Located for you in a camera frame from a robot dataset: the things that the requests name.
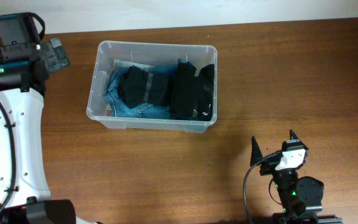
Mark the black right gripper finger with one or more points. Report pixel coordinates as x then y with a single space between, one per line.
294 143
256 154

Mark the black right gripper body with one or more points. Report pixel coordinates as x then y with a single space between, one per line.
269 167

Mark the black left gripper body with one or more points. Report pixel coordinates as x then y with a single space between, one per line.
56 55

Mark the light blue jeans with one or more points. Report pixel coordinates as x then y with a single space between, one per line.
117 64

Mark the dark blue jeans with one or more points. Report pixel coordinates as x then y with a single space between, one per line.
143 110

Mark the black garment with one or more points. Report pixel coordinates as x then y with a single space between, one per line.
192 94
139 86

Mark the teal blue garment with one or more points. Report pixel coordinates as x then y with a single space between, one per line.
180 61

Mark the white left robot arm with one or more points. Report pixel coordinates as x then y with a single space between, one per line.
24 193

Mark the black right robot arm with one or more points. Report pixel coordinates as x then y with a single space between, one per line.
300 197

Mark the clear plastic storage container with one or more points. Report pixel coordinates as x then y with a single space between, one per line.
149 54

